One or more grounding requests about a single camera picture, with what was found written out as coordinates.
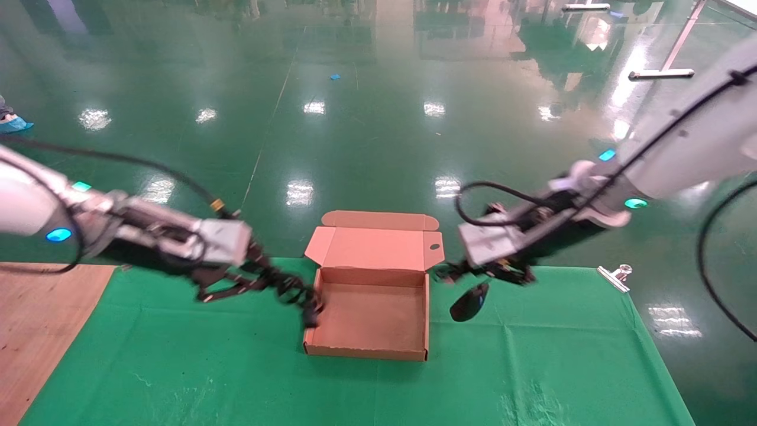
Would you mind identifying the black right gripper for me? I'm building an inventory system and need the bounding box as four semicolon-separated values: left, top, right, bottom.
435;219;607;286

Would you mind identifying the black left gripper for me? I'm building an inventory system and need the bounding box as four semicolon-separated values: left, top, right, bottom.
106;238;299;304

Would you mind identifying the black computer mouse with cable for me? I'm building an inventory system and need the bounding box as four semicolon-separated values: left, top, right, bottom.
449;282;491;323

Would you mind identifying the black power cable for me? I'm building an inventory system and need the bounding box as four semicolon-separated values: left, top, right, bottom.
269;269;325;330

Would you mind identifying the open flat cardboard box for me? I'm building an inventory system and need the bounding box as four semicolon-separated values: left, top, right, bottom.
303;210;445;362

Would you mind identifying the green felt table cloth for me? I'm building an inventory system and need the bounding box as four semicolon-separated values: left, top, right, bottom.
18;257;697;426

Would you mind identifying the metal binder clip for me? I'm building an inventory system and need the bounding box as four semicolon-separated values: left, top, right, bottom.
596;264;634;294

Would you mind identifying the white pole floor stand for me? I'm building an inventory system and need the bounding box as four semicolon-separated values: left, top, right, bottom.
628;0;709;81

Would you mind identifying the blue shoe cover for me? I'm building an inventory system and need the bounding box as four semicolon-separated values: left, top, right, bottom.
0;95;35;134

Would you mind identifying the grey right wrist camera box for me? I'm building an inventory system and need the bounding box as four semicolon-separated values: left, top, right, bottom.
457;222;536;268

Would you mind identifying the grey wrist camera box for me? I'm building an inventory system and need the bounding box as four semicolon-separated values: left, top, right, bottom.
457;222;536;268
195;218;254;268

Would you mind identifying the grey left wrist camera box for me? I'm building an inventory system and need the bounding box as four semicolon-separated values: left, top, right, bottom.
195;218;254;268

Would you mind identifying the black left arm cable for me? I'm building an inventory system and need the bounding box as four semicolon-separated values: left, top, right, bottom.
0;136;243;276

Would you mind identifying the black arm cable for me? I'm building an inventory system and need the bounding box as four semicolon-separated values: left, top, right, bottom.
454;64;757;229
0;136;243;276

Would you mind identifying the black hanging cable loop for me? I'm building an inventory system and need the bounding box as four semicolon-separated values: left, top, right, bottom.
695;179;757;344

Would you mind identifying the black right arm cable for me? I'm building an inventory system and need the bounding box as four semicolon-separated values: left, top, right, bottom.
454;64;757;229

